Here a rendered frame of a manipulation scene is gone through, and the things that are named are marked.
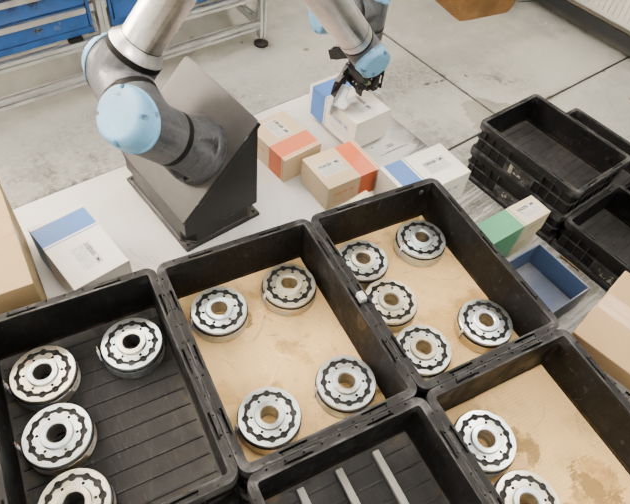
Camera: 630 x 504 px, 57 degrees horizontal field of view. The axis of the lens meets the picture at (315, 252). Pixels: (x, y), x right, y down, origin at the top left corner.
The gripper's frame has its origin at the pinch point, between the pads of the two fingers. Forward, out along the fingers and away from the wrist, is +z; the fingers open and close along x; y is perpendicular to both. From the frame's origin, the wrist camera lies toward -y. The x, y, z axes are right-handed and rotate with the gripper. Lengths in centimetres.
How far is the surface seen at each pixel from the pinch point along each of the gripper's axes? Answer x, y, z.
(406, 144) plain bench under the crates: 10.5, 14.7, 8.0
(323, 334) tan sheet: -52, 55, -5
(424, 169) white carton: -1.0, 30.6, -1.1
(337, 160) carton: -16.3, 15.3, 0.5
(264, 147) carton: -27.9, 0.2, 2.3
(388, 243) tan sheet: -28, 45, -5
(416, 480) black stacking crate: -57, 84, -5
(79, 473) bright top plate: -98, 54, -8
